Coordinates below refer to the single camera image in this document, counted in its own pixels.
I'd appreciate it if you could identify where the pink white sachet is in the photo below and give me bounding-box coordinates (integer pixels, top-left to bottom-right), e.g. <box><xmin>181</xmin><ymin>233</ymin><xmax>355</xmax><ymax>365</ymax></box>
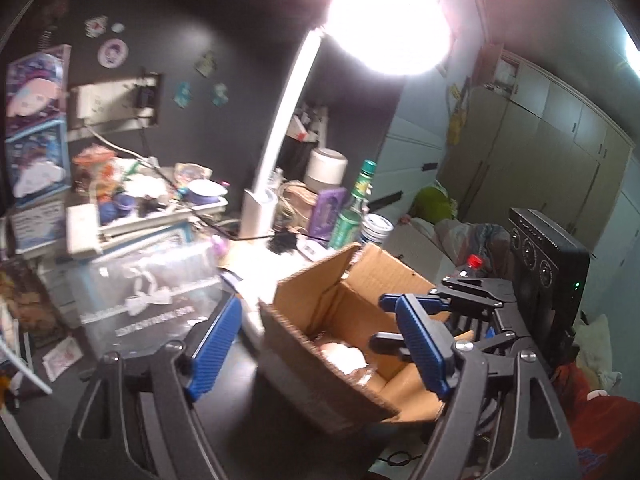
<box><xmin>42</xmin><ymin>337</ymin><xmax>85</xmax><ymax>378</ymax></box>

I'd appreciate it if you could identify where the brown spring bobble figure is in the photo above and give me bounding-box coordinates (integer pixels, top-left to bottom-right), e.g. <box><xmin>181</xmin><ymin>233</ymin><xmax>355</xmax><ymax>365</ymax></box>
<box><xmin>37</xmin><ymin>0</ymin><xmax>68</xmax><ymax>53</ymax></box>

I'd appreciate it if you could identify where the packaged pink powder puff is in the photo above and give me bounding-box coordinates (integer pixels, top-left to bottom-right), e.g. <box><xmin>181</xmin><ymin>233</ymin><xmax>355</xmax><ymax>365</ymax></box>
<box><xmin>314</xmin><ymin>340</ymin><xmax>351</xmax><ymax>358</ymax></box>

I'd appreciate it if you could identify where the clear plastic storage bin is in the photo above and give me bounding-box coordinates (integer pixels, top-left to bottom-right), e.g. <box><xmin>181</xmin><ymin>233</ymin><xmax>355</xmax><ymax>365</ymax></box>
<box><xmin>65</xmin><ymin>240</ymin><xmax>241</xmax><ymax>356</ymax></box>

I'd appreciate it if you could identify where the light blue framed box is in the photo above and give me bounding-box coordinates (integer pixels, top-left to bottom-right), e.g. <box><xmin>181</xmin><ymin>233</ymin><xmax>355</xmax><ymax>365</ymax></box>
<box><xmin>97</xmin><ymin>222</ymin><xmax>196</xmax><ymax>261</ymax></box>

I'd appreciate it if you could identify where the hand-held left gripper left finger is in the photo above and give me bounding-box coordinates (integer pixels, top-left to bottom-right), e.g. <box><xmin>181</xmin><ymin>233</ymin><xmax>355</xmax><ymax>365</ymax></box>
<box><xmin>57</xmin><ymin>295</ymin><xmax>244</xmax><ymax>480</ymax></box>

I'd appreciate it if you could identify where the pink cartoon box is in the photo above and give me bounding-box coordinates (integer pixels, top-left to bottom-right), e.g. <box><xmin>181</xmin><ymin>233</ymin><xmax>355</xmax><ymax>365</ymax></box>
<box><xmin>5</xmin><ymin>45</ymin><xmax>71</xmax><ymax>136</ymax></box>

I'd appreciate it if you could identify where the wall socket panel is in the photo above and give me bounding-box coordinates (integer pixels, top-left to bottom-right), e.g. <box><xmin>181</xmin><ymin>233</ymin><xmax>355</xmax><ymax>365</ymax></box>
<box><xmin>70</xmin><ymin>72</ymin><xmax>163</xmax><ymax>133</ymax></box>

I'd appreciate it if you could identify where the black cable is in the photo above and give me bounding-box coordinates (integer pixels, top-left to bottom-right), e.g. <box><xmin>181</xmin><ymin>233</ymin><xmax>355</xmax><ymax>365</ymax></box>
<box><xmin>140</xmin><ymin>112</ymin><xmax>301</xmax><ymax>256</ymax></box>

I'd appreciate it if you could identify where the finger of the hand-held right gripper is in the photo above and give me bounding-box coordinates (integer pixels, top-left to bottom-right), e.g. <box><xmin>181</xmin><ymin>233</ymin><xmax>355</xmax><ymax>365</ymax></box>
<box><xmin>370</xmin><ymin>331</ymin><xmax>416</xmax><ymax>361</ymax></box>
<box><xmin>378</xmin><ymin>290</ymin><xmax>451</xmax><ymax>318</ymax></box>

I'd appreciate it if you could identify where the blue ball capsule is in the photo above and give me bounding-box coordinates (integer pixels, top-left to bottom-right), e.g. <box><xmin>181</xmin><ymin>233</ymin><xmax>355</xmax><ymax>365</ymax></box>
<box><xmin>99</xmin><ymin>195</ymin><xmax>136</xmax><ymax>223</ymax></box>

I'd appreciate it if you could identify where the blue cartoon box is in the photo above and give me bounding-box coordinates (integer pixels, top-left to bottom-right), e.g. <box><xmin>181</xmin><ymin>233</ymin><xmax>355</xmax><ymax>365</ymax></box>
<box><xmin>5</xmin><ymin>122</ymin><xmax>71</xmax><ymax>208</ymax></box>

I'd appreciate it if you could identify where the green bag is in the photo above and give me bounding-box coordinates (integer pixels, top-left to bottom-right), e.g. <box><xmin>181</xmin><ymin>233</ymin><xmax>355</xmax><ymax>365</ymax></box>
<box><xmin>412</xmin><ymin>185</ymin><xmax>458</xmax><ymax>221</ymax></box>

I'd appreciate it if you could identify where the white cable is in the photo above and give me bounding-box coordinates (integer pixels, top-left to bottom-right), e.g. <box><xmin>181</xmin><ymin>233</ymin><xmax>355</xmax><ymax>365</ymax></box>
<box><xmin>87</xmin><ymin>125</ymin><xmax>156</xmax><ymax>168</ymax></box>

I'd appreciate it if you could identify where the brown patterned packet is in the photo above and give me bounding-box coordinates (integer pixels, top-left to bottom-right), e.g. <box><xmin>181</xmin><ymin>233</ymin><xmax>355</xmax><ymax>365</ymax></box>
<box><xmin>0</xmin><ymin>260</ymin><xmax>66</xmax><ymax>346</ymax></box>

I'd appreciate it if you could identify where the purple packet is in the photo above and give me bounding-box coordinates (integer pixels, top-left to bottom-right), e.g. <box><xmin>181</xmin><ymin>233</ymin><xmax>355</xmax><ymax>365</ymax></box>
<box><xmin>310</xmin><ymin>187</ymin><xmax>348</xmax><ymax>241</ymax></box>

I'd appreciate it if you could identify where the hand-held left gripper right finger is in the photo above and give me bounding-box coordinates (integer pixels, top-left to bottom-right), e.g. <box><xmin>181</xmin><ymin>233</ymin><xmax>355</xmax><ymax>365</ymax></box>
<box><xmin>394</xmin><ymin>294</ymin><xmax>583</xmax><ymax>480</ymax></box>

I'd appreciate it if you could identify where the white tray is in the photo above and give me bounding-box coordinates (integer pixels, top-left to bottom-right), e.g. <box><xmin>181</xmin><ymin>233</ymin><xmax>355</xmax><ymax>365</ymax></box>
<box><xmin>65</xmin><ymin>195</ymin><xmax>228</xmax><ymax>256</ymax></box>

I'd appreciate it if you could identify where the small blue white cup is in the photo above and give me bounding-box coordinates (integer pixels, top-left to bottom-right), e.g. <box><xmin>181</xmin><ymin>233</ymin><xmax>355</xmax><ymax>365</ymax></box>
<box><xmin>187</xmin><ymin>179</ymin><xmax>226</xmax><ymax>207</ymax></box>

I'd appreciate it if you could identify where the beige wardrobe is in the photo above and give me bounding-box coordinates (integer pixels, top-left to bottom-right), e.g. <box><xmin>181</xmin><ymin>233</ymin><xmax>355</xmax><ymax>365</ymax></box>
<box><xmin>440</xmin><ymin>45</ymin><xmax>640</xmax><ymax>311</ymax></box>

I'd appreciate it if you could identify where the white desk lamp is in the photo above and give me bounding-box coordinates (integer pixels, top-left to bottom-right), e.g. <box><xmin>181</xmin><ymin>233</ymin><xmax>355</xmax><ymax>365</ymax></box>
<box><xmin>240</xmin><ymin>0</ymin><xmax>456</xmax><ymax>241</ymax></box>

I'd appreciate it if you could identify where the beige cable bundle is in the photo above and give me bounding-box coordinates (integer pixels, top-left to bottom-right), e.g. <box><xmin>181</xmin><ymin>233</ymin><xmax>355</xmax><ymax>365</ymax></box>
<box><xmin>275</xmin><ymin>182</ymin><xmax>318</xmax><ymax>231</ymax></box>

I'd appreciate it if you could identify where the cardboard box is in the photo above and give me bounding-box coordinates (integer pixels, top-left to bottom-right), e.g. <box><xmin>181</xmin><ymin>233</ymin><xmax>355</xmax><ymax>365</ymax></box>
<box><xmin>257</xmin><ymin>242</ymin><xmax>476</xmax><ymax>436</ymax></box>

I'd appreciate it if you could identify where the black charger plug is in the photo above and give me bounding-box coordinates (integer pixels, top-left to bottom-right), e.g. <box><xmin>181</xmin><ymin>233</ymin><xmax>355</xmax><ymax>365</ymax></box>
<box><xmin>135</xmin><ymin>80</ymin><xmax>156</xmax><ymax>116</ymax></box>

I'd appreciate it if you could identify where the black pen holder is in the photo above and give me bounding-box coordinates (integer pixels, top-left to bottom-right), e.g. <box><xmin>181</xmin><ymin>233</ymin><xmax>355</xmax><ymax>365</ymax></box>
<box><xmin>282</xmin><ymin>105</ymin><xmax>331</xmax><ymax>181</ymax></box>

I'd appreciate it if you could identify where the white tub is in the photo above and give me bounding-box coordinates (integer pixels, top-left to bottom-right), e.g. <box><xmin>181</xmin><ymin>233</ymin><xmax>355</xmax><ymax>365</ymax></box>
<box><xmin>360</xmin><ymin>212</ymin><xmax>396</xmax><ymax>248</ymax></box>

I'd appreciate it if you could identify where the orange carousel figure toy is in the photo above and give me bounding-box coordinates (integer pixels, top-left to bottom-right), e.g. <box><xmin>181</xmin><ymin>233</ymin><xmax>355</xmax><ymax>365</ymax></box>
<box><xmin>72</xmin><ymin>145</ymin><xmax>131</xmax><ymax>198</ymax></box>

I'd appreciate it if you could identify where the white medicine box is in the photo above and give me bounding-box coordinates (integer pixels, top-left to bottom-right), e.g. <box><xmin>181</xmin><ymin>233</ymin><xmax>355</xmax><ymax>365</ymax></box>
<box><xmin>10</xmin><ymin>200</ymin><xmax>68</xmax><ymax>253</ymax></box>

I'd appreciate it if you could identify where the yellow hanging tag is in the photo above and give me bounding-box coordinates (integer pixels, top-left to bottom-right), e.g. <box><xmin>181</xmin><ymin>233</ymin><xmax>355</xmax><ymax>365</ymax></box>
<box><xmin>446</xmin><ymin>82</ymin><xmax>468</xmax><ymax>146</ymax></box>

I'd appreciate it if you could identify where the round character badge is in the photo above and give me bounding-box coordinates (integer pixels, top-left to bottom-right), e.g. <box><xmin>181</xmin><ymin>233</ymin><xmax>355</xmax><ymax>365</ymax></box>
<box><xmin>98</xmin><ymin>40</ymin><xmax>128</xmax><ymax>67</ymax></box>

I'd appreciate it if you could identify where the green bottle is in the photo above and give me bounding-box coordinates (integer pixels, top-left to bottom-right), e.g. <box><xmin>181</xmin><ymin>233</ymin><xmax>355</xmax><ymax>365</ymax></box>
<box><xmin>327</xmin><ymin>160</ymin><xmax>378</xmax><ymax>251</ymax></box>

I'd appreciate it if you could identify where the white flower hair clip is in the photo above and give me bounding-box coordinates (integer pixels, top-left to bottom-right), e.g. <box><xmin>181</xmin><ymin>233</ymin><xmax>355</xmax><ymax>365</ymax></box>
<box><xmin>327</xmin><ymin>346</ymin><xmax>373</xmax><ymax>375</ymax></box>

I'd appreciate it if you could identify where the black power adapter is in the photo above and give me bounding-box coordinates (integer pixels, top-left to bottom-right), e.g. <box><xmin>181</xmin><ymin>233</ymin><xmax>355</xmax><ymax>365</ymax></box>
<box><xmin>267</xmin><ymin>230</ymin><xmax>301</xmax><ymax>256</ymax></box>

